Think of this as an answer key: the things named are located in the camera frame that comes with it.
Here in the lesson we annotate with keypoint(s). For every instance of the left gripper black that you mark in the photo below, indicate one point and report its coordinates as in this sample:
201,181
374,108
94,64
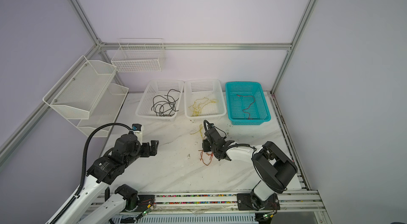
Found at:
146,152

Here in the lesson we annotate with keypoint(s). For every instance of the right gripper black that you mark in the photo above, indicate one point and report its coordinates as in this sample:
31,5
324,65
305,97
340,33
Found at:
204,144

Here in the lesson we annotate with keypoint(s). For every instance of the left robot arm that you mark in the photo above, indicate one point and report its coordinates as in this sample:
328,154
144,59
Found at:
92,202

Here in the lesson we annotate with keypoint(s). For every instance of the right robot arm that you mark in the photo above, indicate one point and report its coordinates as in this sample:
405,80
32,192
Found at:
273,167

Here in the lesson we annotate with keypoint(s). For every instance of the left white plastic basket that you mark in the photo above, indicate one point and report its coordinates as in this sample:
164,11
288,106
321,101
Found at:
161,100

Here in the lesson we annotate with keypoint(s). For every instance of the white plastic basket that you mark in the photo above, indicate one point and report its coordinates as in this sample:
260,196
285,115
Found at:
161,100
204,100

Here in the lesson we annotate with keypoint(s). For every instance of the middle white plastic basket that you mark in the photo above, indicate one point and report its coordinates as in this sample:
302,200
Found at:
204,100

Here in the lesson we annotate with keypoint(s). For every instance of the teal plastic basket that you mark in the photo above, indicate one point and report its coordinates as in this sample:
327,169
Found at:
246,103

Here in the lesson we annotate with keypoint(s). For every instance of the white mesh two-tier shelf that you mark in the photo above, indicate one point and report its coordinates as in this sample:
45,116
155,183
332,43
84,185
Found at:
87,96

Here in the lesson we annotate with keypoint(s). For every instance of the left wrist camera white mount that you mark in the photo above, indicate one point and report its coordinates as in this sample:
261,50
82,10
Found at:
137,130

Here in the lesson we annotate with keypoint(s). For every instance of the white wire wall basket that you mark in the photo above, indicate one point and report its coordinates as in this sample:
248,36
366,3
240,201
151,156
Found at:
139,55

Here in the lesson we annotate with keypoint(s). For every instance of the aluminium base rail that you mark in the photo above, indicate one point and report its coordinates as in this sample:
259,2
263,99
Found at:
306,201

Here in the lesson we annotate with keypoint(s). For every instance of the aluminium frame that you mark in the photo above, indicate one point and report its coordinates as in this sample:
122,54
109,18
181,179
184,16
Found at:
10,147

